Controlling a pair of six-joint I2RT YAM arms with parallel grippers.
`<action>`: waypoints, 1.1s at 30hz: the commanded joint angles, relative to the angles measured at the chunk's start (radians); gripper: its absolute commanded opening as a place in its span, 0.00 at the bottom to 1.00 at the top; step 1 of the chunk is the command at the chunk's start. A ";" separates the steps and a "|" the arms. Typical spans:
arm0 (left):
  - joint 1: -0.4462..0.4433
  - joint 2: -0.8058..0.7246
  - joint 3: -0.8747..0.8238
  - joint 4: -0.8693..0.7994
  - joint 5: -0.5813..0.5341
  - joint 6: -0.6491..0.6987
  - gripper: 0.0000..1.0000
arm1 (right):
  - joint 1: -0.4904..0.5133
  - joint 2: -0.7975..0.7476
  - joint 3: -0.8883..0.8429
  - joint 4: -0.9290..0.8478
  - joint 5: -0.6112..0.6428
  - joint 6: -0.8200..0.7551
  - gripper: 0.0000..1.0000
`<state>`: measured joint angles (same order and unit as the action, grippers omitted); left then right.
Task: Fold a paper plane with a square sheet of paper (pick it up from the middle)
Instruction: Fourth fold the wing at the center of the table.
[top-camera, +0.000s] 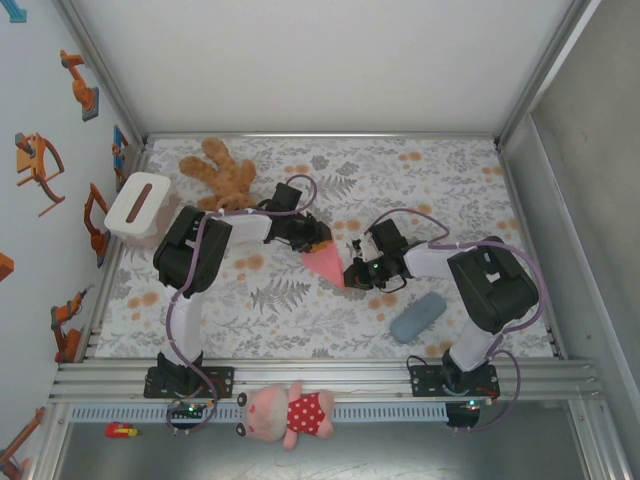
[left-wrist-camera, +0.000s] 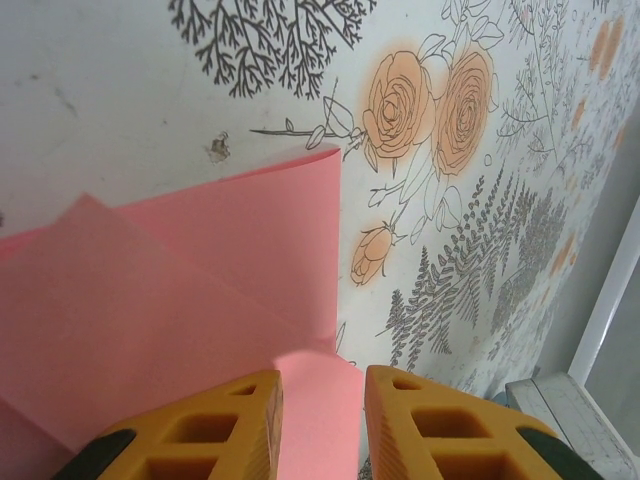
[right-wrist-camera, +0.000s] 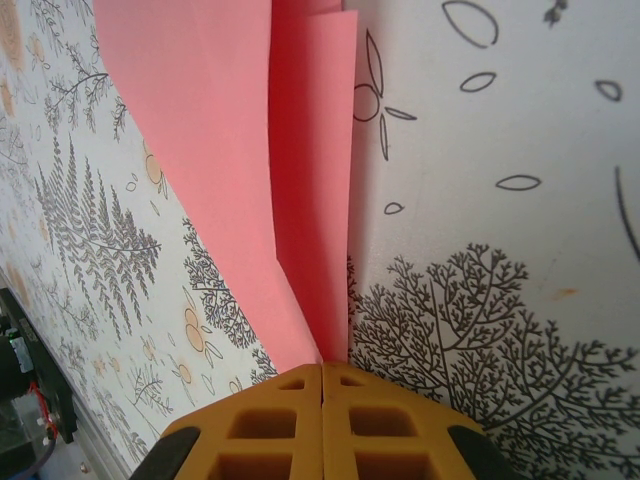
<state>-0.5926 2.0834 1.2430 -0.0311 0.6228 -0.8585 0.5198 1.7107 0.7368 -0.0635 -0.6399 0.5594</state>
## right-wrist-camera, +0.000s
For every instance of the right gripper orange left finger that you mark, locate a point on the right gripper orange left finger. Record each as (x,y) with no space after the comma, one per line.
(260,430)

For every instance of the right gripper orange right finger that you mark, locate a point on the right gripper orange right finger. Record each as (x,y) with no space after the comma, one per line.
(390,435)

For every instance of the pink paper sheet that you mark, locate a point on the pink paper sheet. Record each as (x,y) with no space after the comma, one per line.
(200,125)

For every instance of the floral fern print tablecloth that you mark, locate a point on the floral fern print tablecloth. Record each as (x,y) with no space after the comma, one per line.
(500,150)

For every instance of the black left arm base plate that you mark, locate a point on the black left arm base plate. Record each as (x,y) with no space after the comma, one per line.
(60,415)

